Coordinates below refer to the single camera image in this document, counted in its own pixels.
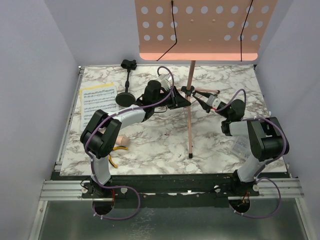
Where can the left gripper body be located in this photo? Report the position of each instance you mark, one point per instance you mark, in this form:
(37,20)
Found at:
(170,102)

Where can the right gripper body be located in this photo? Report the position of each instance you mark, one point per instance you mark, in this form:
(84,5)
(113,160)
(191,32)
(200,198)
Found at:
(219,107)

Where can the sheet music paper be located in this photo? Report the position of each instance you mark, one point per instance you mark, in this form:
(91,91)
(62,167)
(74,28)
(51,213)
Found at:
(101,97)

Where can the pink perforated music stand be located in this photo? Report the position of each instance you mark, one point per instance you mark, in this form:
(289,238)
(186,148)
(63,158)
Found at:
(202,30)

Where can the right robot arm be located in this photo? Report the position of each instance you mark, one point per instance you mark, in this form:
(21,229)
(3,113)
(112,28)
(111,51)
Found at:
(267,141)

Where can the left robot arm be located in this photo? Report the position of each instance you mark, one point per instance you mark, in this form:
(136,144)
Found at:
(100,135)

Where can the black microphone desk stand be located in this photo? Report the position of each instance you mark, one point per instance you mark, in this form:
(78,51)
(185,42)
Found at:
(126,99)

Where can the clear plastic compartment box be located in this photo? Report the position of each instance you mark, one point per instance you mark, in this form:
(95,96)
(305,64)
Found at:
(241,147)

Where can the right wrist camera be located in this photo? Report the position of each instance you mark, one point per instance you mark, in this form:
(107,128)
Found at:
(213,101)

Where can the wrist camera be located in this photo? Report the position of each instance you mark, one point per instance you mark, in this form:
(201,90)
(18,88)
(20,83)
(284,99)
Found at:
(166,81)
(213,101)

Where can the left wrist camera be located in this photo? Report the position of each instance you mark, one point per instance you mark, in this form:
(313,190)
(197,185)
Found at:
(166,81)

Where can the yellow handled pliers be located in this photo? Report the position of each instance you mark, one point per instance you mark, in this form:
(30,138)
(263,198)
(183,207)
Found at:
(114,157)

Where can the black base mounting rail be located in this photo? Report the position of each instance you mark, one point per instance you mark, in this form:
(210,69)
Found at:
(170,190)

